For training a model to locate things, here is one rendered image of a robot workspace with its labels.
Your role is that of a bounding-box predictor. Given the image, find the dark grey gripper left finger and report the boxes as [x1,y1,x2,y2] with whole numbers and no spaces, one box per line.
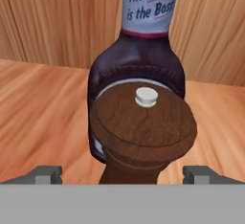
[0,165,63,185]

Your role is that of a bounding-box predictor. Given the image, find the dark sauce bottle white label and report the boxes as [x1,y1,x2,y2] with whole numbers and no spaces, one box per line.
[86,0,187,165]

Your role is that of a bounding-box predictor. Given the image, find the brown wooden pepper mill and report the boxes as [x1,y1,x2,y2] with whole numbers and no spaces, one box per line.
[89,81,198,185]

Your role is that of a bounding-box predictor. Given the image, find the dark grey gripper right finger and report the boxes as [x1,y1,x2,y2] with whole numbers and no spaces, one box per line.
[182,165,245,185]

